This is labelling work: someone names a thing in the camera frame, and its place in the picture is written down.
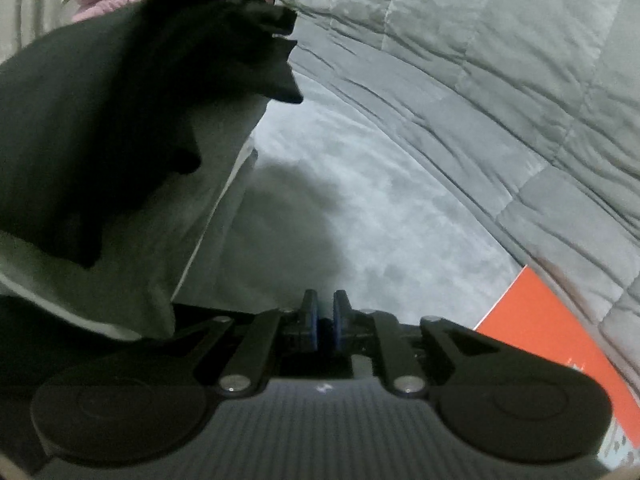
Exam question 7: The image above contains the dark grey folded garment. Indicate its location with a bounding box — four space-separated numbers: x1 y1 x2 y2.
1 96 268 340

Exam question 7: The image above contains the orange object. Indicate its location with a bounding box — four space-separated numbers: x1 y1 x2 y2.
475 266 639 448

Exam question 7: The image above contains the cream and black sweatshirt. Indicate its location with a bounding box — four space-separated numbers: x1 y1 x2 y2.
0 294 281 470

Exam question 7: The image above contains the grey blanket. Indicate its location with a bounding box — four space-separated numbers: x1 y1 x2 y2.
282 0 639 375

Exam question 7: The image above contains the black folded garment on stack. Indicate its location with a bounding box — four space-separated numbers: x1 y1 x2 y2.
1 0 303 268

